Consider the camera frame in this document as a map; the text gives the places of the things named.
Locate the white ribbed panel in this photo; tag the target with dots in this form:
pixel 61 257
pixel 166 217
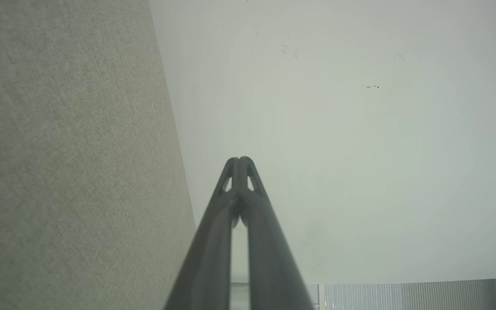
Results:
pixel 403 297

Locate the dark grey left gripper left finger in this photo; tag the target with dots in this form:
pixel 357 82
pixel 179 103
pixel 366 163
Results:
pixel 209 258

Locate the grey fabric sofa cushion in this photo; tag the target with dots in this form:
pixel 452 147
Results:
pixel 67 163

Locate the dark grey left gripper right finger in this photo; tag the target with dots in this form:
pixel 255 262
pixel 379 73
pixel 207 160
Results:
pixel 269 258

